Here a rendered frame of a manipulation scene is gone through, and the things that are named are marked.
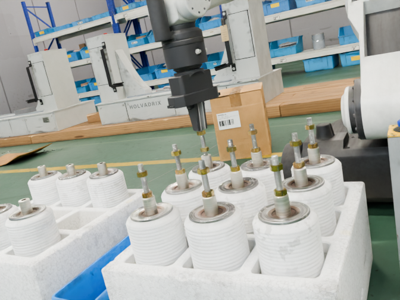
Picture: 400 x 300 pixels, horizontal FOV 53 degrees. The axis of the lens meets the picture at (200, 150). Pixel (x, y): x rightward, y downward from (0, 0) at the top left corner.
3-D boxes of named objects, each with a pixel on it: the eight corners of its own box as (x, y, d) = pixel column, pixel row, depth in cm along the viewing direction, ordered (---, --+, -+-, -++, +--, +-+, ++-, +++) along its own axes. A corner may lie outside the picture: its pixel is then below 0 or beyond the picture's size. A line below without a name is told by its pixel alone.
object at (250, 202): (283, 259, 81) (269, 175, 77) (273, 287, 73) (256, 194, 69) (238, 258, 85) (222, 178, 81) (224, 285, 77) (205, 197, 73)
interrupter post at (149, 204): (155, 210, 72) (150, 193, 71) (161, 213, 70) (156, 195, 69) (143, 215, 71) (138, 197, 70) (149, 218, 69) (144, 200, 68)
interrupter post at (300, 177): (311, 183, 69) (309, 165, 69) (305, 188, 68) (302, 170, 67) (299, 183, 71) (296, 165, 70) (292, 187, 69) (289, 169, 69)
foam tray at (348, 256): (213, 249, 106) (199, 185, 102) (372, 258, 88) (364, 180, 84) (125, 357, 73) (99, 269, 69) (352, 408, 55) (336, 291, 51)
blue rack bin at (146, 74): (150, 78, 682) (147, 66, 677) (169, 75, 664) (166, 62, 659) (133, 83, 639) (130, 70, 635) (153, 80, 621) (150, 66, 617)
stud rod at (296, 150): (303, 174, 69) (297, 131, 68) (303, 176, 68) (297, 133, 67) (297, 175, 70) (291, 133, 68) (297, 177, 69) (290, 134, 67)
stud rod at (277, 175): (286, 203, 59) (278, 154, 57) (284, 206, 58) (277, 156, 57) (280, 203, 60) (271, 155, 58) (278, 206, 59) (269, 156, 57)
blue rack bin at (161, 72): (171, 75, 658) (168, 62, 654) (191, 71, 640) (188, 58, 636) (155, 79, 616) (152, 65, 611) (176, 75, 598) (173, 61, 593)
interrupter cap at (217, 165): (231, 166, 89) (231, 163, 89) (203, 177, 86) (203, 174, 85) (213, 162, 96) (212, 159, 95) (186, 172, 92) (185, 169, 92)
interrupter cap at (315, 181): (332, 179, 70) (331, 175, 69) (312, 196, 64) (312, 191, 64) (293, 177, 75) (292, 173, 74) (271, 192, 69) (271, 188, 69)
